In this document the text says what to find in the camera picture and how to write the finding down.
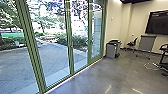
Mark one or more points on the low green hedge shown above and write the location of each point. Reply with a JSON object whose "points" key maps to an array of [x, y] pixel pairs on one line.
{"points": [[10, 43]]}

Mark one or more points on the green outdoor canopy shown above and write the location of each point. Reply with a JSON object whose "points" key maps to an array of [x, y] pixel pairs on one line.
{"points": [[11, 34]]}

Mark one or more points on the black mesh office chair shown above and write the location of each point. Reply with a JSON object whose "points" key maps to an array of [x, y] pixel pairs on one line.
{"points": [[132, 43]]}

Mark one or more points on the large green shrub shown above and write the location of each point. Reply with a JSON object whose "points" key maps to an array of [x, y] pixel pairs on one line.
{"points": [[78, 40]]}

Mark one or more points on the grey folded rolling table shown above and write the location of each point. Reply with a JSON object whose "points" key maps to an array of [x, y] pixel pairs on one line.
{"points": [[147, 43]]}

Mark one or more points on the leafy green tree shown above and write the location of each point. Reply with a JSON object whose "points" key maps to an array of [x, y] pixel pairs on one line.
{"points": [[8, 15]]}

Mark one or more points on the green framed glass door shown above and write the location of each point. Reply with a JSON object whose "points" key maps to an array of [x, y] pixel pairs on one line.
{"points": [[97, 30], [31, 50]]}

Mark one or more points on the black wall television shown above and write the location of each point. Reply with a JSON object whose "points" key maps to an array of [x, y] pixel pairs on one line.
{"points": [[158, 22]]}

